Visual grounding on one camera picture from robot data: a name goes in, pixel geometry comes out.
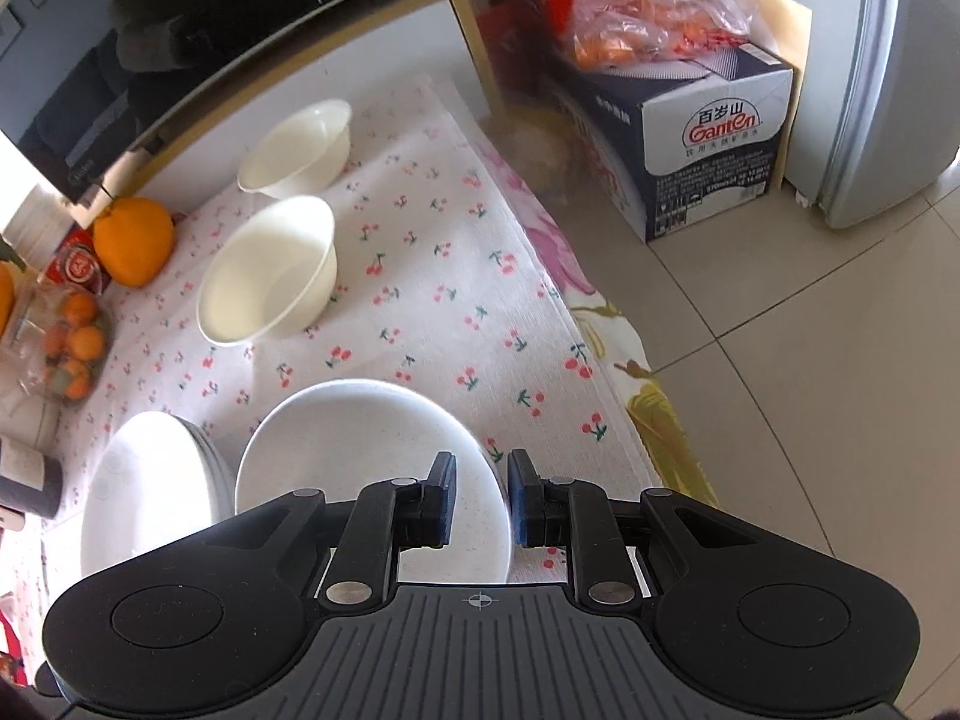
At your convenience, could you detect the blue patterned plate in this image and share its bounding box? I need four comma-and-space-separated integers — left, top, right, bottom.
235, 379, 512, 585

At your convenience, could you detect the white blue rimmed plate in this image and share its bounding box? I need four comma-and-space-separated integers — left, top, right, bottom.
178, 418, 236, 522

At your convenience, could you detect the white plate with swirl pattern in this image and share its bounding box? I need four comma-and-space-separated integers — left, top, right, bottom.
82, 411, 218, 575

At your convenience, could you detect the large white bowl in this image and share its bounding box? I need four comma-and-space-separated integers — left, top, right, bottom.
197, 195, 338, 346

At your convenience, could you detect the small white bowl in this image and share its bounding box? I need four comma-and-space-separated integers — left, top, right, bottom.
236, 99, 353, 200

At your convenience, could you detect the cherry print tablecloth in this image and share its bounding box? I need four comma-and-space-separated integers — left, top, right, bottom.
13, 78, 658, 668

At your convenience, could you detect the floral bed sheet cloth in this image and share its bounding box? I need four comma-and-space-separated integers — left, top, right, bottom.
469, 132, 719, 507

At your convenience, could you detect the clear jar of black beans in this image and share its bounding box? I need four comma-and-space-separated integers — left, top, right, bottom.
0, 388, 64, 518

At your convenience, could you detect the glass jar of small oranges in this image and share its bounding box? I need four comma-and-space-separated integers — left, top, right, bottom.
2, 281, 114, 405

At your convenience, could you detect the large orange on table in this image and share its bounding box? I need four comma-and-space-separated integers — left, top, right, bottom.
93, 197, 176, 288

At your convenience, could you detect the Ganten water carton box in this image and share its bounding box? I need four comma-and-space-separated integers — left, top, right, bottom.
542, 44, 794, 242

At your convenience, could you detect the large orange on jar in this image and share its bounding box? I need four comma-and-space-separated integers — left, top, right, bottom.
0, 262, 16, 335

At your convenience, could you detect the white refrigerator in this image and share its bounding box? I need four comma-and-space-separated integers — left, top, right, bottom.
788, 0, 958, 229

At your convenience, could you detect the plastic bag of snacks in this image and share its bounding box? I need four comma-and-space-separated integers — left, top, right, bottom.
565, 0, 761, 71

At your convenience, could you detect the black microwave oven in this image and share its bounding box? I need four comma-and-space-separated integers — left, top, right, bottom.
2, 0, 342, 203

